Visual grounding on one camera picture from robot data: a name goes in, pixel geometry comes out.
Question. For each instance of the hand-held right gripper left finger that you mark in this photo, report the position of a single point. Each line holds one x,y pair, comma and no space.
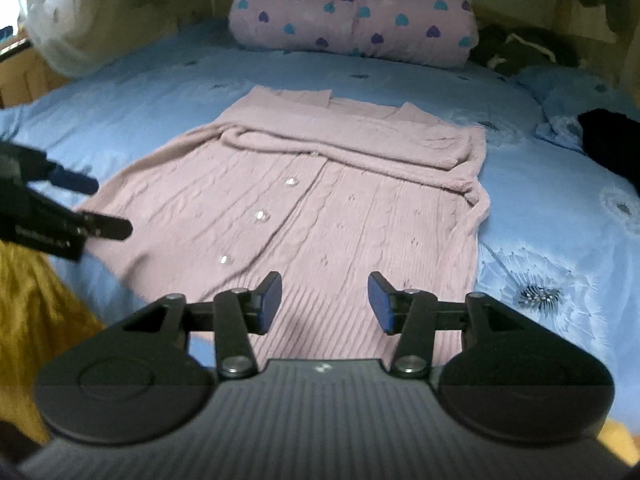
270,305

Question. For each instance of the wooden drawer cabinet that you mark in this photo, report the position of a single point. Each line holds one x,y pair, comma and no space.
20,80

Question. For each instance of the dark brown and white cloth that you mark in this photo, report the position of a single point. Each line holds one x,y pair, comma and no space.
520,50

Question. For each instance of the pink heart print quilt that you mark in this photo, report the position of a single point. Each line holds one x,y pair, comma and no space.
325,15

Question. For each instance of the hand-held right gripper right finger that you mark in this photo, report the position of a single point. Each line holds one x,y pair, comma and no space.
380,305

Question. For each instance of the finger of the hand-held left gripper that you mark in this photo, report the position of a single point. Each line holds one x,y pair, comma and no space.
75,180
107,227

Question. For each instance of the pink knit cardigan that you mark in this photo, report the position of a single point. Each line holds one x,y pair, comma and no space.
325,210

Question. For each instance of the yellow cloth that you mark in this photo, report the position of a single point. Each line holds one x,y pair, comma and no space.
35,320

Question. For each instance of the blue pillow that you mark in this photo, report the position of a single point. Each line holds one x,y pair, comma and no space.
555,95

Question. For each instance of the black cloth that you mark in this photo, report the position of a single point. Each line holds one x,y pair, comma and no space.
610,145

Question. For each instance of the white sheer net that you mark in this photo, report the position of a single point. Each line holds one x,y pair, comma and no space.
75,35

